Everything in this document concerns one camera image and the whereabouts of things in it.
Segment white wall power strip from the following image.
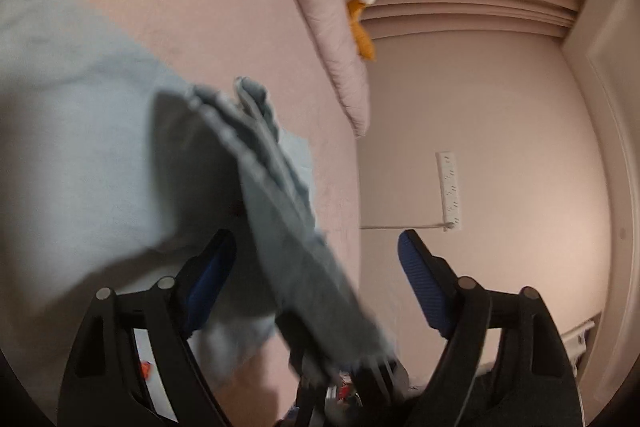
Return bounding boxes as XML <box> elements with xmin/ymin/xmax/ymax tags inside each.
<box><xmin>436</xmin><ymin>152</ymin><xmax>462</xmax><ymax>231</ymax></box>

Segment pink bed sheet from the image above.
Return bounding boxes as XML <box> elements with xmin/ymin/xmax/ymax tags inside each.
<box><xmin>0</xmin><ymin>0</ymin><xmax>364</xmax><ymax>427</ymax></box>

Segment light blue strawberry pants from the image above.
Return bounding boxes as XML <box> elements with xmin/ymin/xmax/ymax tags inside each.
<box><xmin>1</xmin><ymin>0</ymin><xmax>393</xmax><ymax>412</ymax></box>

